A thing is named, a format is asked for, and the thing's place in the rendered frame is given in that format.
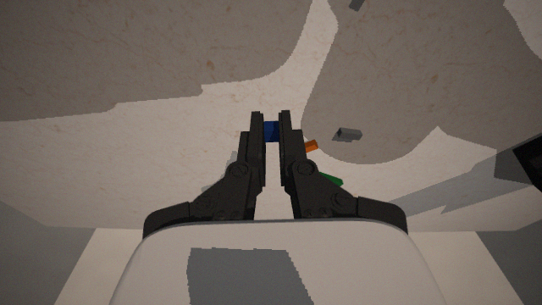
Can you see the dark grey rod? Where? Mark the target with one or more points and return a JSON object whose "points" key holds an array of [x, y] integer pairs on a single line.
{"points": [[349, 134]]}

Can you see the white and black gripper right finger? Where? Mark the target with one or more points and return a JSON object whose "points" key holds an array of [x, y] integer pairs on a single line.
{"points": [[313, 196]]}

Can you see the orange rod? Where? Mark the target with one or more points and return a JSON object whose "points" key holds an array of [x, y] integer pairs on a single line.
{"points": [[311, 145]]}

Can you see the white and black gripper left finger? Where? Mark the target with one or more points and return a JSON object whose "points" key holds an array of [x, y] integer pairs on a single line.
{"points": [[231, 198]]}

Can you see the small blue block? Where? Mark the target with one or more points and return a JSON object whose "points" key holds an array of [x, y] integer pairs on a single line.
{"points": [[271, 131]]}

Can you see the green rod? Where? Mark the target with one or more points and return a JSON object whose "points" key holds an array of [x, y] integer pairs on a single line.
{"points": [[336, 180]]}

